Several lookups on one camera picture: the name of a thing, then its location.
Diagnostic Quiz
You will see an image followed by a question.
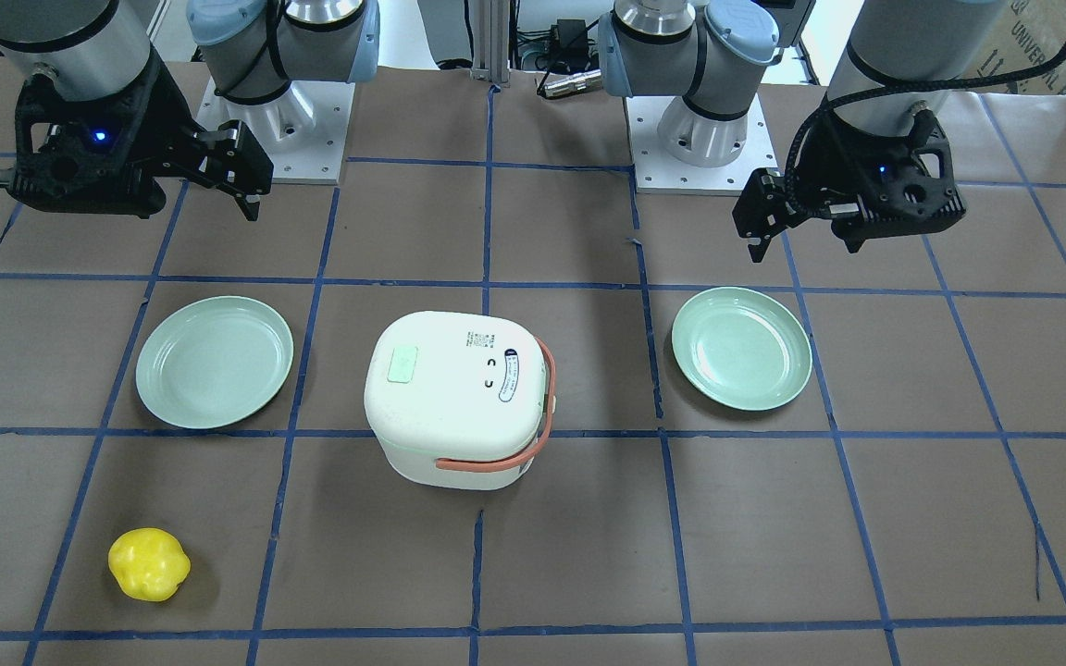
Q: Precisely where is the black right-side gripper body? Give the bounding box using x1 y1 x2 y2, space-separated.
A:
7 49 193 218

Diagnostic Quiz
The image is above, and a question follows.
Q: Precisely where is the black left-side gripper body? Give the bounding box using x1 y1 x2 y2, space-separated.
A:
797 109 966 253

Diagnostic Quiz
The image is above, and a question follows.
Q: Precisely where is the right-side silver robot arm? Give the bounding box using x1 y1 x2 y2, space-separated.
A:
0 1 379 220

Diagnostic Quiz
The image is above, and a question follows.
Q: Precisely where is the left-side silver robot arm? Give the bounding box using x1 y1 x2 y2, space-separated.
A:
596 1 1006 263

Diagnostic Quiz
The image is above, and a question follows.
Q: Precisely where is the white rice cooker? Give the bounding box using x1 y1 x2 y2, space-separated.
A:
364 311 558 490

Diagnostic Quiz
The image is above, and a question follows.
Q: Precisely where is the green plate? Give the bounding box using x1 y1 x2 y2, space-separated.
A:
671 287 812 412
135 295 293 431

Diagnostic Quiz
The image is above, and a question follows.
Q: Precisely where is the cardboard box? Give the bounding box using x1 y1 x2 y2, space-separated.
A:
973 1 1066 94

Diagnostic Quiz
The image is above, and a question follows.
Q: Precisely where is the black power adapter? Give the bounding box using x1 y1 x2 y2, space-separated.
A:
549 18 589 56

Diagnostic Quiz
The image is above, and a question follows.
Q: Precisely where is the yellow bell pepper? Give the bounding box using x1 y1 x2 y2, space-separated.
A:
107 527 192 603

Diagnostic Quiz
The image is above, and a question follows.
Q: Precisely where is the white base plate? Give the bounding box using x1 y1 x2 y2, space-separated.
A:
195 81 356 185
625 96 778 195

